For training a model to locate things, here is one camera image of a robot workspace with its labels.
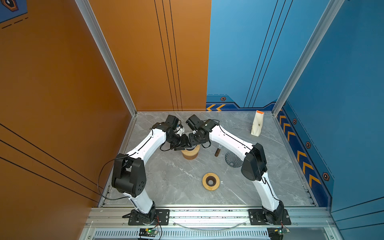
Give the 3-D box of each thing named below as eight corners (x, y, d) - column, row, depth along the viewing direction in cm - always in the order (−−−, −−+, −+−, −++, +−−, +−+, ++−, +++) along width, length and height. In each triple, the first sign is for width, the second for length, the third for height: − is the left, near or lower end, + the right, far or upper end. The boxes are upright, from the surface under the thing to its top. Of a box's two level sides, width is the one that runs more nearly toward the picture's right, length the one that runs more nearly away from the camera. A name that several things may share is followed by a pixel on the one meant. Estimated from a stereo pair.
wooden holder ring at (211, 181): (202, 190, 83) (202, 189, 81) (202, 174, 89) (202, 172, 87) (220, 190, 83) (220, 189, 81) (218, 174, 89) (219, 172, 87)
